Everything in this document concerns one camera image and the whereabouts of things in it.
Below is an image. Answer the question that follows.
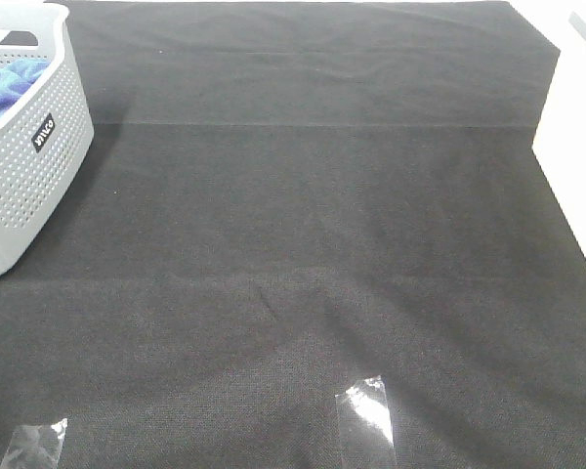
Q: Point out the blue microfibre towel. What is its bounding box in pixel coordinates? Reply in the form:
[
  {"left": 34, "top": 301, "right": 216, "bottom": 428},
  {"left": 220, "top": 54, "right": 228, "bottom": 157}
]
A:
[{"left": 0, "top": 59, "right": 49, "bottom": 117}]

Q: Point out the black table cloth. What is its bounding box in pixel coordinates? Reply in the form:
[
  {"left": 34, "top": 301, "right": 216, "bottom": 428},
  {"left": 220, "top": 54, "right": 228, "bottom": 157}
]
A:
[{"left": 0, "top": 1, "right": 586, "bottom": 468}]

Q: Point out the clear tape strip centre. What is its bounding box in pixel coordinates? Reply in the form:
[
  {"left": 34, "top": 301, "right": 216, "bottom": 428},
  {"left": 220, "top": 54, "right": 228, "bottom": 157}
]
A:
[{"left": 335, "top": 375, "right": 397, "bottom": 469}]

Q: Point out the clear tape strip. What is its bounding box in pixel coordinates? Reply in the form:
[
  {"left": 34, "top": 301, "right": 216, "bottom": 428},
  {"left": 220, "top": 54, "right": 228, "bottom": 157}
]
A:
[
  {"left": 0, "top": 418, "right": 68, "bottom": 469},
  {"left": 335, "top": 375, "right": 397, "bottom": 469}
]

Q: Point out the grey perforated plastic basket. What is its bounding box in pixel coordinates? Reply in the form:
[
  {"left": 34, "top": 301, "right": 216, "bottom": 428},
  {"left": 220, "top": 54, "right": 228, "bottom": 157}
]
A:
[{"left": 0, "top": 2, "right": 94, "bottom": 276}]

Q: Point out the white plastic basket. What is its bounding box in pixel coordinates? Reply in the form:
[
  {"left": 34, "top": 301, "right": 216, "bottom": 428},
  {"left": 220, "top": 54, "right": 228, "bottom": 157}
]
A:
[{"left": 532, "top": 6, "right": 586, "bottom": 260}]

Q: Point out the clear tape strip left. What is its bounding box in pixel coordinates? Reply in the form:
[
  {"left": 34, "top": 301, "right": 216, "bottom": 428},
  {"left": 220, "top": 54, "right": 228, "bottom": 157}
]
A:
[{"left": 0, "top": 418, "right": 68, "bottom": 469}]

